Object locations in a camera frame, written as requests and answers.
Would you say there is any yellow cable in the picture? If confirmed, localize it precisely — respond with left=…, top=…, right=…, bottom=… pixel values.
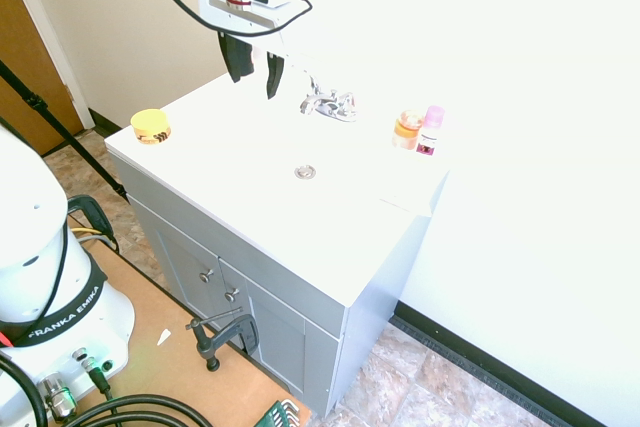
left=71, top=227, right=112, bottom=243

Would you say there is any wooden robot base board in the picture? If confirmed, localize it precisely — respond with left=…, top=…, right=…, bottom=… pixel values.
left=67, top=214, right=313, bottom=427

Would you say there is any white sink countertop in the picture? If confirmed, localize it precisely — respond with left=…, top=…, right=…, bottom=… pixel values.
left=104, top=59, right=450, bottom=309

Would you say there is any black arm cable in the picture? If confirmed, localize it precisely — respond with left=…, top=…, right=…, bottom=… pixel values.
left=0, top=221, right=70, bottom=328

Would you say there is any yellow round jar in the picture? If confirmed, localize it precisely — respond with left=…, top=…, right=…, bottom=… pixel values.
left=130, top=109, right=174, bottom=147

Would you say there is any pink-capped small bottle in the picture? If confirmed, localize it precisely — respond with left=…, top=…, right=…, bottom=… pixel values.
left=415, top=105, right=446, bottom=158

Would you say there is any orange clear-capped bottle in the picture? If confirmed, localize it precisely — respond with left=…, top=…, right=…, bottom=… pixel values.
left=392, top=109, right=425, bottom=151

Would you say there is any chrome sink faucet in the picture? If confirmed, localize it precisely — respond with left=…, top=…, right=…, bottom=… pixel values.
left=284, top=54, right=359, bottom=123

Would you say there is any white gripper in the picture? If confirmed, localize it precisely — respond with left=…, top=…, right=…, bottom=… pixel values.
left=197, top=0, right=286, bottom=101

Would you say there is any brown wooden door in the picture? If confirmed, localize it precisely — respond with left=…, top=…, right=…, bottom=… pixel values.
left=0, top=0, right=85, bottom=157

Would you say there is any green hex key set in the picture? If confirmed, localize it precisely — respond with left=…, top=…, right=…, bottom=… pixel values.
left=253, top=398, right=302, bottom=427

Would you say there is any black thick floor cable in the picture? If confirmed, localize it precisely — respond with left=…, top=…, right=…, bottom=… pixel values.
left=0, top=351, right=214, bottom=427

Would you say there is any black tripod leg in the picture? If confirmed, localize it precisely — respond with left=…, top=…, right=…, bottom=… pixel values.
left=0, top=59, right=132, bottom=205

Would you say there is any grey vanity cabinet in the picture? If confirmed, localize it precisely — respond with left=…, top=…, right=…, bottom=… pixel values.
left=107, top=149, right=450, bottom=418

